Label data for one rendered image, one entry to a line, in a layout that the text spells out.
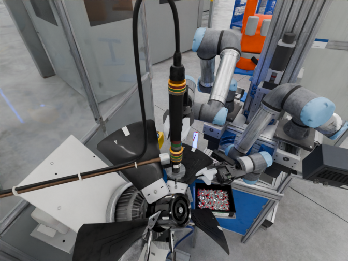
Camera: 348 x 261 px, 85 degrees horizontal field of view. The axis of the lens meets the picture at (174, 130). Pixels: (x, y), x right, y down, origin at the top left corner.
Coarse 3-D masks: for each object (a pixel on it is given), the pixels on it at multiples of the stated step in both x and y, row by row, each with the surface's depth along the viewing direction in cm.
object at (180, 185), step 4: (168, 180) 81; (168, 184) 79; (172, 184) 79; (176, 184) 79; (180, 184) 79; (184, 184) 79; (172, 188) 77; (176, 188) 77; (180, 188) 77; (184, 188) 77; (172, 192) 76; (176, 192) 76; (180, 192) 76; (184, 192) 75
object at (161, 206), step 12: (144, 204) 72; (156, 204) 69; (168, 204) 65; (180, 204) 69; (144, 216) 69; (168, 216) 63; (180, 216) 67; (156, 228) 70; (168, 228) 67; (180, 228) 65
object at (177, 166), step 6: (174, 54) 41; (180, 54) 41; (174, 60) 41; (180, 60) 41; (174, 66) 42; (180, 66) 42; (174, 72) 42; (180, 72) 42; (174, 78) 43; (180, 78) 43; (174, 162) 64; (180, 162) 65; (174, 168) 66
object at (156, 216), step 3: (156, 213) 63; (159, 213) 65; (150, 216) 61; (153, 216) 62; (156, 216) 65; (150, 219) 62; (156, 219) 66; (150, 222) 63; (153, 222) 66; (153, 225) 68; (147, 228) 65; (150, 228) 67; (144, 231) 64; (147, 231) 66
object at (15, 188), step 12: (168, 0) 34; (132, 24) 35; (144, 108) 48; (144, 120) 50; (144, 132) 53; (144, 144) 56; (108, 168) 58; (48, 180) 55; (60, 180) 55; (0, 192) 52
